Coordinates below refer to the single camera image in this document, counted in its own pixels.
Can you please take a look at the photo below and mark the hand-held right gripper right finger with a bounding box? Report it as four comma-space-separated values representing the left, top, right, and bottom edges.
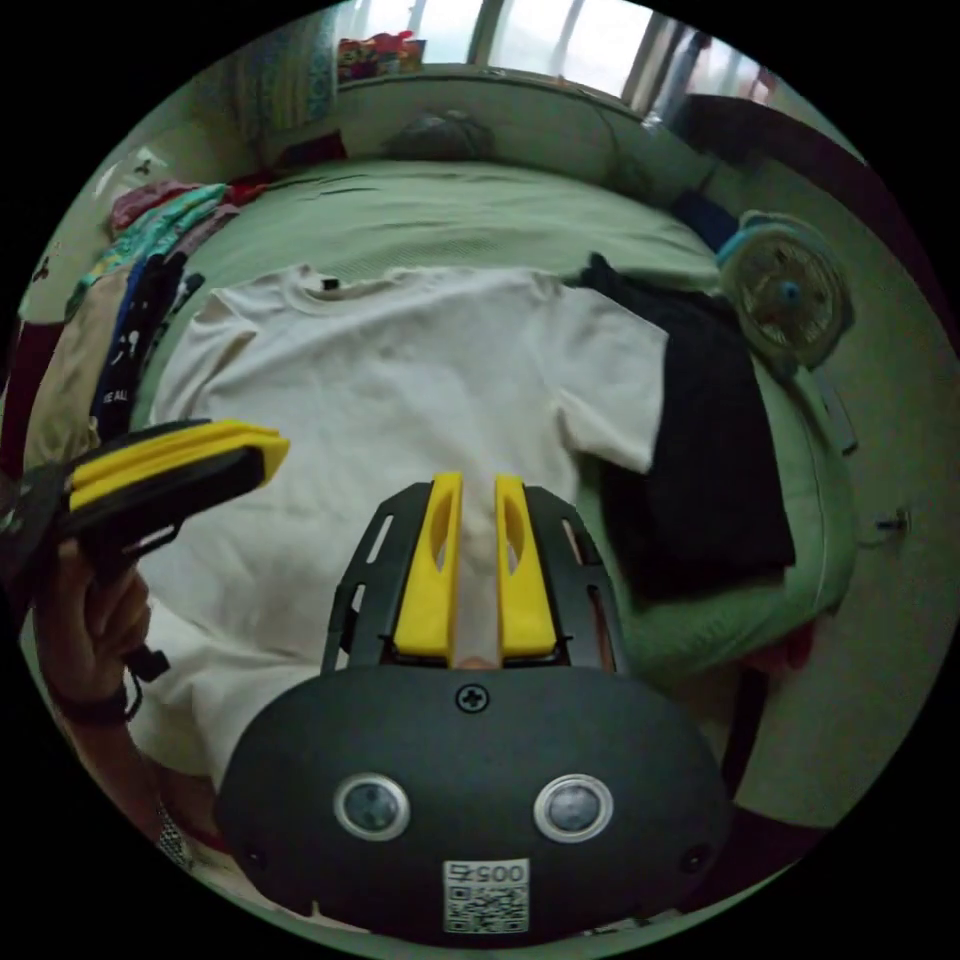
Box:
494, 473, 558, 667

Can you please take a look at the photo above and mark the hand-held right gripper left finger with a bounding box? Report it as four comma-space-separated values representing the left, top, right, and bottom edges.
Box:
394, 472, 465, 670

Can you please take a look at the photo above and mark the pile of clothes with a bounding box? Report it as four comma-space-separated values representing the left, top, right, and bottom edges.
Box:
29, 179, 245, 478

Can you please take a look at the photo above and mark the bed with green sheet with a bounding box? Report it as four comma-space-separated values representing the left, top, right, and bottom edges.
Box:
131, 155, 858, 680

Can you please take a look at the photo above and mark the person's left hand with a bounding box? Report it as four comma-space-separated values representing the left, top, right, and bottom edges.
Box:
32, 538, 153, 723

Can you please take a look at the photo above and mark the white t-shirt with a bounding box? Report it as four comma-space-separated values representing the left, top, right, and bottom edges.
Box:
123, 262, 670, 796

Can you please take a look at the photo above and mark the black garment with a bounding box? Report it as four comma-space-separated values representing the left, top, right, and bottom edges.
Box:
566, 251, 798, 603

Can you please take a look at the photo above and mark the patterned curtain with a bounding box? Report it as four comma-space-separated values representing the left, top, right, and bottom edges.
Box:
239, 18, 343, 148

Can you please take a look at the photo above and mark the blue electric fan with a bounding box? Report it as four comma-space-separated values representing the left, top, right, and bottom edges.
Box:
713, 208, 858, 378

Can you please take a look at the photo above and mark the grey pillow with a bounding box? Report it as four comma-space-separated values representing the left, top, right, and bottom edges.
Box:
380, 109, 498, 162

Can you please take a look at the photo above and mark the colourful bag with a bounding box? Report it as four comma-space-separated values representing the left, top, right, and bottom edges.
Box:
335, 29, 429, 84

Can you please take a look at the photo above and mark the window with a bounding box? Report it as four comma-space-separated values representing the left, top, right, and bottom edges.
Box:
350, 0, 759, 103

